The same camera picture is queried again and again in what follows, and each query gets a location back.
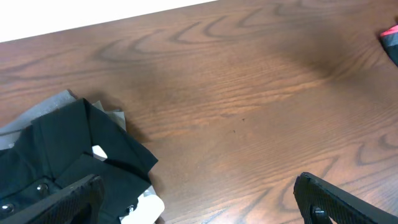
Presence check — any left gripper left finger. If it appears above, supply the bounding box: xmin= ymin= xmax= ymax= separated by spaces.
xmin=1 ymin=174 xmax=104 ymax=224

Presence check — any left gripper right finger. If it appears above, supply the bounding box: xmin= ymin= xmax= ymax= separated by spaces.
xmin=294 ymin=172 xmax=397 ymax=224

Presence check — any black polo shirt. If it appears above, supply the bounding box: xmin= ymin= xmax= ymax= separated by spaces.
xmin=1 ymin=98 xmax=157 ymax=223

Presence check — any dark clothes pile right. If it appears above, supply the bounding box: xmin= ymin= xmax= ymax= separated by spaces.
xmin=379 ymin=25 xmax=398 ymax=66

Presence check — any white folded shirt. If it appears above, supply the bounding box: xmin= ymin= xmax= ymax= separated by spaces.
xmin=91 ymin=145 xmax=165 ymax=223

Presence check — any beige folded shirt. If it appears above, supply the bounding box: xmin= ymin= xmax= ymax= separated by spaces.
xmin=92 ymin=101 xmax=126 ymax=130

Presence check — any grey folded shirt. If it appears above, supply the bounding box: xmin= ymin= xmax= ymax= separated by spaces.
xmin=1 ymin=90 xmax=76 ymax=135

